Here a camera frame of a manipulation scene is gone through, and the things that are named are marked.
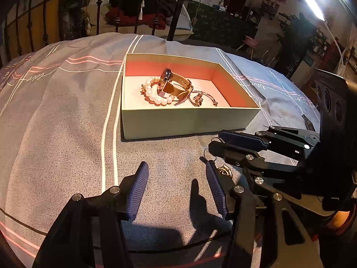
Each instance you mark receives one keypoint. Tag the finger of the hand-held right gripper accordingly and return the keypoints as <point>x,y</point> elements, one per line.
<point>231,153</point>
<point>242,139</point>

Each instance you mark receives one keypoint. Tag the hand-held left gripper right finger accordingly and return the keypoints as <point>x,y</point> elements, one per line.
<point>216,189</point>

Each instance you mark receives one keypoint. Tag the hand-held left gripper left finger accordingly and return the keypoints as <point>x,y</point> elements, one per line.
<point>138,192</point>

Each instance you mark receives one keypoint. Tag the green patterned counter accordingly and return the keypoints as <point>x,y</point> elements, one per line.
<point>220,25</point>

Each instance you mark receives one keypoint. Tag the hoop earring with gold charm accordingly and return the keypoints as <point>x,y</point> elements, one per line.
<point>224,170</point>
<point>198,99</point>

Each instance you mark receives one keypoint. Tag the black metal bed frame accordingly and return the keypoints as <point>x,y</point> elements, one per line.
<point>178,11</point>

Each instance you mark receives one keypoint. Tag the green box with pink lining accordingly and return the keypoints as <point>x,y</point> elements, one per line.
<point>181,122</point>

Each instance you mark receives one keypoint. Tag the red cloth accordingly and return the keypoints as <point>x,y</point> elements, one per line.
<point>125,18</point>

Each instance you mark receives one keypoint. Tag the small wall rack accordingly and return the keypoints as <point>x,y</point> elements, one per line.
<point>270,8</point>

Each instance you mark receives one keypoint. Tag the pink stool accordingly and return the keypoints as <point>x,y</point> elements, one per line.
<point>249,41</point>

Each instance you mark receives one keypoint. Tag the person's right hand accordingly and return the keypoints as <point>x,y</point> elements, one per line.
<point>340,220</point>

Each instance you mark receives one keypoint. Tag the orange wooden board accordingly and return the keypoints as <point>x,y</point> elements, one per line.
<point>36,25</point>

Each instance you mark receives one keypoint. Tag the white wicker swing chair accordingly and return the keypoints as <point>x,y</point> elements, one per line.
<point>184,19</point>

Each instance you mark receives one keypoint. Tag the black clothes pile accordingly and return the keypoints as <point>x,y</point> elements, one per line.
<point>131,2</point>

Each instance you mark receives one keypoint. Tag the white floor lamp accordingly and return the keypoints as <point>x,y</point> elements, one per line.
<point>311,1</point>

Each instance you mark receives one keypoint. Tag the dark potted plant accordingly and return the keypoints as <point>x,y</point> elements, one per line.
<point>298,33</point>

